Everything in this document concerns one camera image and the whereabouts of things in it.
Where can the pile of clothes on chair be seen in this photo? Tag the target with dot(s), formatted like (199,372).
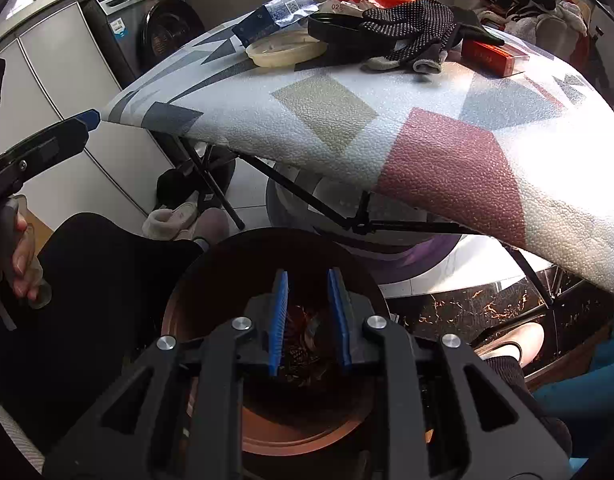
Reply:
(560,27)

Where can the black folding table legs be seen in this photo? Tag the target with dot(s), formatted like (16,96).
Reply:
(360,223)

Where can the brown round trash bin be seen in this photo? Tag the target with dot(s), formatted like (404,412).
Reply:
(313,401)

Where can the blue printed paper packet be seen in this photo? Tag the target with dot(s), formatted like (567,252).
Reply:
(272,17)

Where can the geometric patterned table cover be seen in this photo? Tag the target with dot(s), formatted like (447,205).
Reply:
(528,159)

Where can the beige fluffy slipper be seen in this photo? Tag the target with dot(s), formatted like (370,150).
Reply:
(168,224)

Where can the white cabinet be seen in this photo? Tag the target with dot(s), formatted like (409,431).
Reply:
(55,70)

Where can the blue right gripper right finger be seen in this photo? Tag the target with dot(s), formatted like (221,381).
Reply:
(339,301)

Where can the red cigarette box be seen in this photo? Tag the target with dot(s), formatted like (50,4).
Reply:
(494,60)

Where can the black dotted glove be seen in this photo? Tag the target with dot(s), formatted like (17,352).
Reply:
(423,33)

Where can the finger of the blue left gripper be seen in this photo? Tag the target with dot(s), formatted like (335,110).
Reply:
(90,118)

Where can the cream round plastic lid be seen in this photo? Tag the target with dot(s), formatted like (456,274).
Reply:
(285,49)

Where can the person's left hand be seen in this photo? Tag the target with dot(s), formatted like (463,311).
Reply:
(22,282)

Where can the crumpled white plastic wrapper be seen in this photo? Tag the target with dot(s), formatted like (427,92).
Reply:
(348,7)

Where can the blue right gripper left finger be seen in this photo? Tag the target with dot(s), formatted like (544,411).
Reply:
(278,307)

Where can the grey front-load washing machine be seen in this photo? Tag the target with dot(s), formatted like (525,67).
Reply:
(135,35)

